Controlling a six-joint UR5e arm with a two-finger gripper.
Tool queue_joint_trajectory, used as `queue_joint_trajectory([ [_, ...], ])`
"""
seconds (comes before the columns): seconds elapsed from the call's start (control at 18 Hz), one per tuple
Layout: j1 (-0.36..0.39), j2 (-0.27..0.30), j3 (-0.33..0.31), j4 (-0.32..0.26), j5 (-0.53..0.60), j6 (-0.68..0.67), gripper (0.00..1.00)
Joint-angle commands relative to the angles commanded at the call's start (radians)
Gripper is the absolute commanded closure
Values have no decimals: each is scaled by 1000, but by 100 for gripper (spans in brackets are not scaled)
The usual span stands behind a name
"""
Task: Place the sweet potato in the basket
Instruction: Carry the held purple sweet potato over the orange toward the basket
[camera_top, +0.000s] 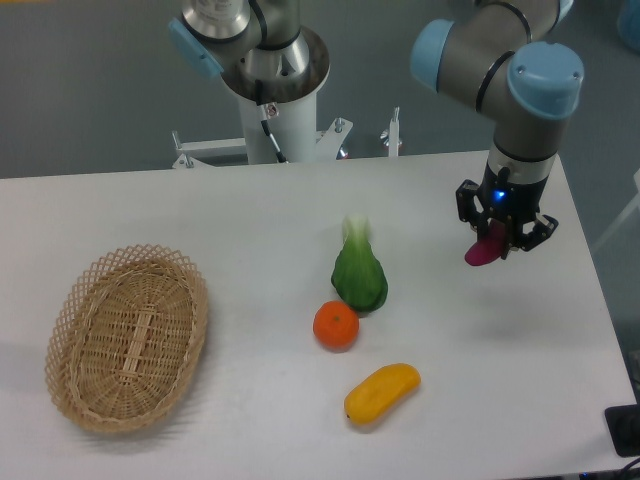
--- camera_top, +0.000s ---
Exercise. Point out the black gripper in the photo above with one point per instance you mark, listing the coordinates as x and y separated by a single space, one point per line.
510 193

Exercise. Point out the purple sweet potato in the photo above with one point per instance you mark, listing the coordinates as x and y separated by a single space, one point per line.
489 247

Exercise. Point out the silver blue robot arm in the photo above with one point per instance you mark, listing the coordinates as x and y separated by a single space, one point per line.
498 63

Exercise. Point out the woven wicker basket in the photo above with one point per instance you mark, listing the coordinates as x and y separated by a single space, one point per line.
128 339

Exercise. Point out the green bok choy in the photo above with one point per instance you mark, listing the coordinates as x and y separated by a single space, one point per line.
358 276

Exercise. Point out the orange tangerine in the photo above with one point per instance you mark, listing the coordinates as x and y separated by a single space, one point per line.
336 326

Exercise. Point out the yellow mango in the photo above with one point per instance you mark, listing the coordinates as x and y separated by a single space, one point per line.
374 396

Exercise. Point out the black device at table edge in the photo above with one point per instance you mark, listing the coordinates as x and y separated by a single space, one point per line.
623 426

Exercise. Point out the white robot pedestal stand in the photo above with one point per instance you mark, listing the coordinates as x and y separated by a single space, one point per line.
273 133

